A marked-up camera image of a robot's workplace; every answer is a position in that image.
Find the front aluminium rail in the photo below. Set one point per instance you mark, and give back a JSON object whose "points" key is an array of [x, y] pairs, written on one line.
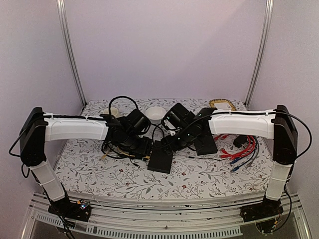
{"points": [[122, 218]]}

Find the cream ceramic mug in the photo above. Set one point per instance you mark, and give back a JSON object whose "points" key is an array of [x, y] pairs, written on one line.
{"points": [[113, 111]]}

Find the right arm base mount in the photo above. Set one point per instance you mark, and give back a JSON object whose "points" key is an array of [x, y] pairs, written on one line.
{"points": [[265, 209]]}

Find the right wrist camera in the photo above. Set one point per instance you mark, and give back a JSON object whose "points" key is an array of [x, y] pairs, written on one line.
{"points": [[169, 127]]}

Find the black power adapter right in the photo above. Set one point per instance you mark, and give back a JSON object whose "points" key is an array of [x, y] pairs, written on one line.
{"points": [[240, 141]]}

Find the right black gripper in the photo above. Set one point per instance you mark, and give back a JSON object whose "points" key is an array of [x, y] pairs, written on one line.
{"points": [[170, 145]]}

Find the white small box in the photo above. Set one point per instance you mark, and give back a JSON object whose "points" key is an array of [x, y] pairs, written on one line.
{"points": [[223, 106]]}

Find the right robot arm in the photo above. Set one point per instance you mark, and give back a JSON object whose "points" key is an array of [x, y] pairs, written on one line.
{"points": [[278, 125]]}

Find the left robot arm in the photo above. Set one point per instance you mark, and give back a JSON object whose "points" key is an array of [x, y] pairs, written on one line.
{"points": [[126, 133]]}

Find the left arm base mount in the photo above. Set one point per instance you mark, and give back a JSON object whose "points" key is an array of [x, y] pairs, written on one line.
{"points": [[64, 208]]}

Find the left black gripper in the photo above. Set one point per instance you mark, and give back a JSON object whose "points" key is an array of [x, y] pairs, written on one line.
{"points": [[146, 148]]}

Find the black network switch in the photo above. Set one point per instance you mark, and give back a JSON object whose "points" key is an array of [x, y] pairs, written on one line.
{"points": [[160, 161], [205, 145]]}

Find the woven bamboo tray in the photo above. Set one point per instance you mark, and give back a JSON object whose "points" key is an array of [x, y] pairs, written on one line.
{"points": [[212, 102]]}

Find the white ceramic bowl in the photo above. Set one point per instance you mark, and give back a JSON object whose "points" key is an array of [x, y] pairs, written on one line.
{"points": [[155, 114]]}

